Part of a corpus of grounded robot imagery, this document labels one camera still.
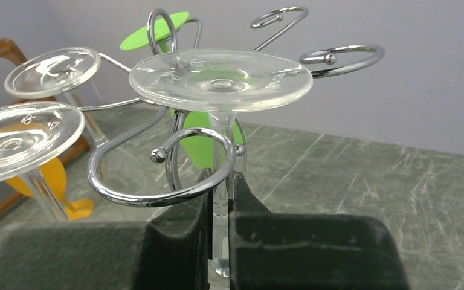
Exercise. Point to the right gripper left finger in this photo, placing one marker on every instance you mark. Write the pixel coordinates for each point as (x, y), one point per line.
(168, 252)

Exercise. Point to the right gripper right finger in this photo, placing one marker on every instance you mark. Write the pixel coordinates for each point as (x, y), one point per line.
(307, 251)

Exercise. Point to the green plastic wine glass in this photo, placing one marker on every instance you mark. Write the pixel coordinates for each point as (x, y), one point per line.
(159, 30)

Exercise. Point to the clear wine glass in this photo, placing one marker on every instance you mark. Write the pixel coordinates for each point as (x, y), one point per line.
(61, 72)
(221, 83)
(23, 153)

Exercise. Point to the orange plastic goblet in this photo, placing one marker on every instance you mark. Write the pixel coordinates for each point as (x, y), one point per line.
(53, 171)

